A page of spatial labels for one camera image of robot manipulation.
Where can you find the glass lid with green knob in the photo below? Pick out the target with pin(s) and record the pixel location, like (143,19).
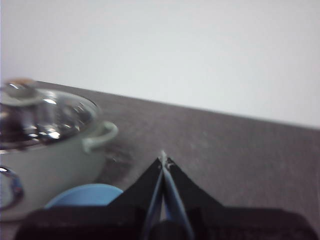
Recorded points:
(50,115)

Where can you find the pale green electric steamer pot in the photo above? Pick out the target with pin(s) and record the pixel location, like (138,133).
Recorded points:
(55,170)

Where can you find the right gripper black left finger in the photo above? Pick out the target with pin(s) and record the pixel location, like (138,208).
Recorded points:
(140,190)

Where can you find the blue ribbed bowl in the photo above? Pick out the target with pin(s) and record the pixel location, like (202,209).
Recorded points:
(85,196)

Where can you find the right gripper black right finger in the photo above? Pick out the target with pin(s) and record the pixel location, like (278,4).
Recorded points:
(190,192)

